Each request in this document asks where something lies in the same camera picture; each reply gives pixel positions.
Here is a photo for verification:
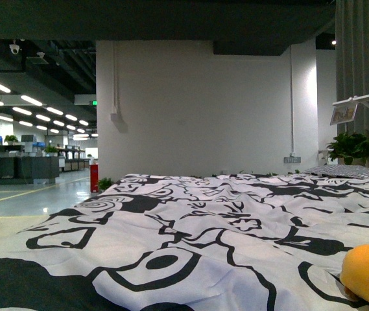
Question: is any red fire extinguisher box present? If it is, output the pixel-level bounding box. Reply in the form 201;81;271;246
89;164;99;193

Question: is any black and white patterned blanket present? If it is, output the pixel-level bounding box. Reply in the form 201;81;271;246
0;174;369;310

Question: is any striped grey pillow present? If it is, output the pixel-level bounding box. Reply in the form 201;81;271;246
303;165;369;179

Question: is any green potted plant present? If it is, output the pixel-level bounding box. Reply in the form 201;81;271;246
327;132;369;165

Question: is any white desk lamp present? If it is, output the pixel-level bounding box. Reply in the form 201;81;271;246
330;94;369;130

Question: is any dark office counter desk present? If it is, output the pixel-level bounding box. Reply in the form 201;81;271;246
0;145;60;185

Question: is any grey curtain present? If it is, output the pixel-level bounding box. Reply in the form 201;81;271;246
335;1;369;136

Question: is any white security camera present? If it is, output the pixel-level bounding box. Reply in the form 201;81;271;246
9;40;20;55

